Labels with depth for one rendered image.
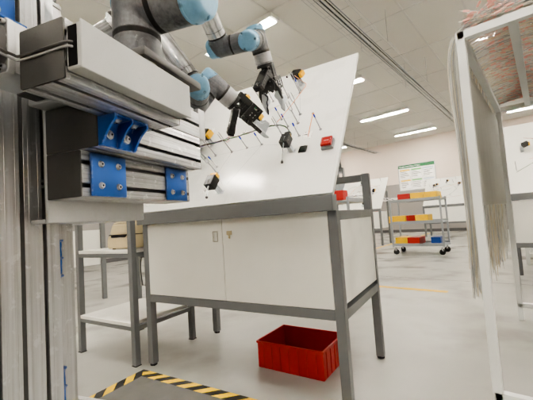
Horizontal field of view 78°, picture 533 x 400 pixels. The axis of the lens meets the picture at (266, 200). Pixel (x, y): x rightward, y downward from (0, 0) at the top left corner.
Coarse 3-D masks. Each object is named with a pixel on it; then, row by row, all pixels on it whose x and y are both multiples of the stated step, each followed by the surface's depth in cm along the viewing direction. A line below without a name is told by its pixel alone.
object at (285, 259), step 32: (224, 224) 161; (256, 224) 151; (288, 224) 143; (320, 224) 135; (224, 256) 160; (256, 256) 151; (288, 256) 142; (320, 256) 135; (256, 288) 150; (288, 288) 142; (320, 288) 134
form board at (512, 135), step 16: (512, 128) 369; (528, 128) 358; (512, 144) 355; (528, 144) 336; (512, 160) 342; (528, 160) 332; (512, 176) 330; (528, 176) 321; (512, 192) 320; (528, 192) 307; (512, 208) 316; (528, 208) 308; (528, 224) 308; (528, 240) 308
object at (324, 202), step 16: (192, 208) 167; (208, 208) 161; (224, 208) 156; (240, 208) 151; (256, 208) 146; (272, 208) 142; (288, 208) 138; (304, 208) 134; (320, 208) 131; (336, 208) 132; (144, 224) 185
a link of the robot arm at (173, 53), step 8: (168, 40) 108; (168, 48) 108; (176, 48) 109; (168, 56) 108; (176, 56) 108; (184, 56) 109; (176, 64) 108; (184, 64) 108; (192, 64) 111; (184, 72) 108; (192, 72) 109; (200, 80) 107; (208, 80) 108; (208, 88) 108; (192, 96) 109; (200, 96) 108; (208, 96) 113; (192, 104) 117; (200, 104) 115
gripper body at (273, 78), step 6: (258, 66) 139; (264, 66) 138; (270, 66) 142; (270, 72) 142; (270, 78) 141; (276, 78) 142; (270, 84) 141; (282, 84) 146; (264, 90) 144; (270, 90) 142
